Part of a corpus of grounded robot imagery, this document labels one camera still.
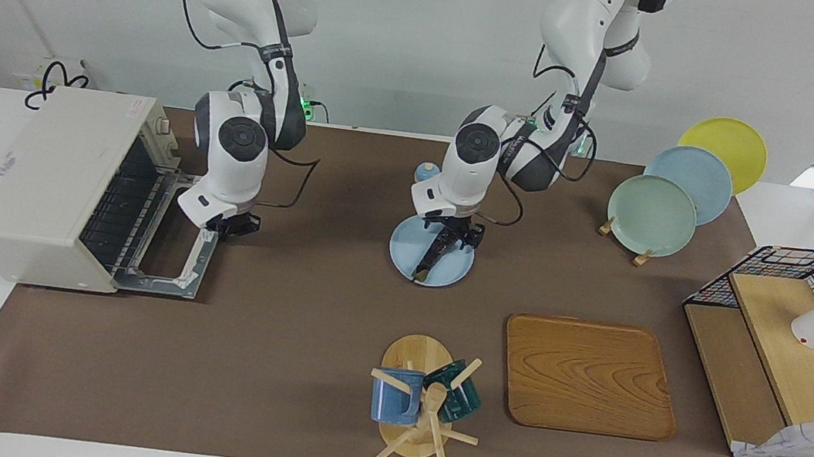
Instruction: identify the toaster oven glass door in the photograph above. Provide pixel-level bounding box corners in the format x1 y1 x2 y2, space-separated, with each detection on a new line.
112 165 227 303

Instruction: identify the dark purple eggplant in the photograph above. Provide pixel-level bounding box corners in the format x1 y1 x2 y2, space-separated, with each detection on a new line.
411 223 466 290

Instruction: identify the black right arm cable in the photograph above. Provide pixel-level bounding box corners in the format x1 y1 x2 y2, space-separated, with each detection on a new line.
146 0 342 215

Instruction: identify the white socket box with cable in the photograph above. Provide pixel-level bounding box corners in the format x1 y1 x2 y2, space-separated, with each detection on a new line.
22 53 96 117

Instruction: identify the dark green mug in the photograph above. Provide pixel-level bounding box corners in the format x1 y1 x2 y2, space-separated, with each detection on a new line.
419 355 486 427

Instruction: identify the beige toaster oven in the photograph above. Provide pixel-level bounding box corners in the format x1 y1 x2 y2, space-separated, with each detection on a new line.
0 79 189 302

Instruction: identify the blue mug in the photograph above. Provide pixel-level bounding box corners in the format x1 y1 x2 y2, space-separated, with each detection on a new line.
368 365 427 428

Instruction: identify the wooden shelf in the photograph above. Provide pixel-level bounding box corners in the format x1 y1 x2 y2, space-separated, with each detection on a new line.
668 265 814 457

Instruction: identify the wooden serving tray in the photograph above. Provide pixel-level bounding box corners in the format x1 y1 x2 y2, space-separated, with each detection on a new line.
494 310 688 445

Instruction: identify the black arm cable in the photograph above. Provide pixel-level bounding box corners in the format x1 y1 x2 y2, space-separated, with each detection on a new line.
146 0 342 215
472 38 610 237

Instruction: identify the wooden plate rack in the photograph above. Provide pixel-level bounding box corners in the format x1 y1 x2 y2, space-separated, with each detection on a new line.
594 215 661 270

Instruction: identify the yellow plate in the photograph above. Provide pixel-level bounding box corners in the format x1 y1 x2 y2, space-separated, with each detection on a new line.
672 112 772 199

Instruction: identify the black wire basket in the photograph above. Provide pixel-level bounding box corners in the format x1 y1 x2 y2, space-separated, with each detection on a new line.
672 233 814 411

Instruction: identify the large light blue plate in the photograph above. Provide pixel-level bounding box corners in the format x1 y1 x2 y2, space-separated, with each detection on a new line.
638 140 738 230

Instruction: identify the brown table mat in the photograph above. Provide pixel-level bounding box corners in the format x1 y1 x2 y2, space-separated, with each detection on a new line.
0 86 814 457

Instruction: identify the wooden mug tree stand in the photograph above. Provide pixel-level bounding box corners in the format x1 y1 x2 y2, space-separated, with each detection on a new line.
359 330 491 457

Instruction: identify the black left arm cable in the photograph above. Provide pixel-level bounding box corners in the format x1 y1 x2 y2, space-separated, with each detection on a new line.
472 38 610 237

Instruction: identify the small light blue plate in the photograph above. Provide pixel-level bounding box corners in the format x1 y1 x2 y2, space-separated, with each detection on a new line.
385 210 480 293

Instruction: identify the pale green plate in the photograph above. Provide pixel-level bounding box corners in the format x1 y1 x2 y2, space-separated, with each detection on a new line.
602 170 702 262

